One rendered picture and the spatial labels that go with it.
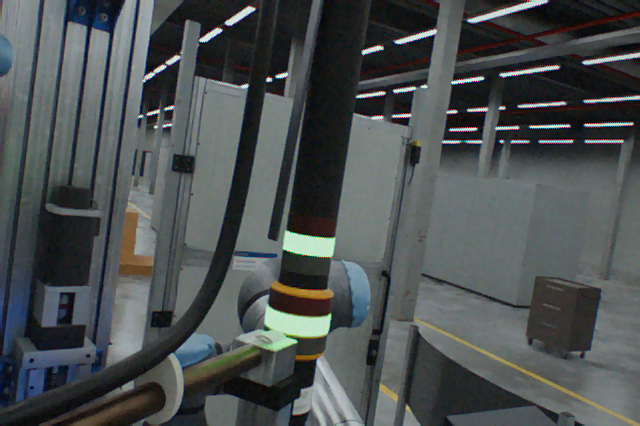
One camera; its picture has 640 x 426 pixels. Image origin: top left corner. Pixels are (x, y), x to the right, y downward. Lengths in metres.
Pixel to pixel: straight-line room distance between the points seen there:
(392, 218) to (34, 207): 1.84
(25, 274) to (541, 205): 9.56
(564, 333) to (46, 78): 6.68
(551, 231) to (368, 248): 8.12
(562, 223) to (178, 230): 9.15
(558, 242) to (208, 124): 9.10
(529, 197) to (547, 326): 3.37
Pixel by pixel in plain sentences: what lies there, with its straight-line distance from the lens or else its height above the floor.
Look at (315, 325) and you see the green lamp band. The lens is 0.35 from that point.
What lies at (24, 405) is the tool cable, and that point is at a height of 1.56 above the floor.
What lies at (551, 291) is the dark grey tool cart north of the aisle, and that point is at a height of 0.76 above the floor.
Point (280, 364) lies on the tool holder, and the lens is 0.33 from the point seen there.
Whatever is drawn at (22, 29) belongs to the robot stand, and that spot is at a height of 1.86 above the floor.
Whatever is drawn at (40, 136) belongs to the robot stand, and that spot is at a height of 1.66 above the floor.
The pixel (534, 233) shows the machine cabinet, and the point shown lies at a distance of 10.23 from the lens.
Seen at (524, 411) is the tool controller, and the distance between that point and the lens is 1.24.
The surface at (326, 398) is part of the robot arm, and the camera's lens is 0.67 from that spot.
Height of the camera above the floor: 1.65
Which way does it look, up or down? 3 degrees down
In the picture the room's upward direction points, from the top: 9 degrees clockwise
